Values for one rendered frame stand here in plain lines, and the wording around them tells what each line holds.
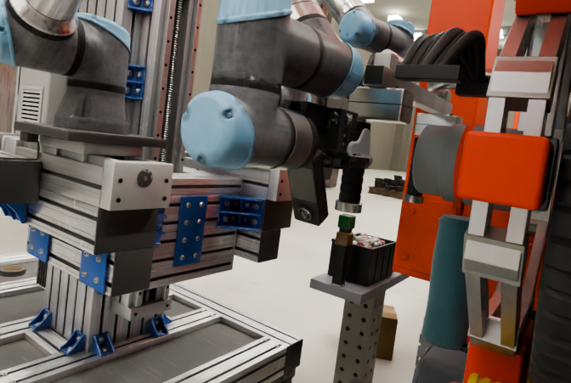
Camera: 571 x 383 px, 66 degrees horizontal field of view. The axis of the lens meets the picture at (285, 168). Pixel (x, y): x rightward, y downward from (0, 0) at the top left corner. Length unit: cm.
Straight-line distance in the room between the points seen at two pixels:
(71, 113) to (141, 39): 36
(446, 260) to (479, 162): 49
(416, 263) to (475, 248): 72
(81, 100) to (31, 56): 12
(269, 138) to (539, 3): 40
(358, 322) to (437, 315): 60
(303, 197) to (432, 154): 28
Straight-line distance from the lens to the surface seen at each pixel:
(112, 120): 98
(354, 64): 58
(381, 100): 70
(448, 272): 95
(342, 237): 130
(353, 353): 160
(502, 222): 125
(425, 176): 81
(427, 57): 67
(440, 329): 99
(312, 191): 59
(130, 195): 87
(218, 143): 42
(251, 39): 45
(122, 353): 138
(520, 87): 58
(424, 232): 128
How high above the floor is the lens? 85
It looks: 4 degrees down
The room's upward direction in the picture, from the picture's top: 7 degrees clockwise
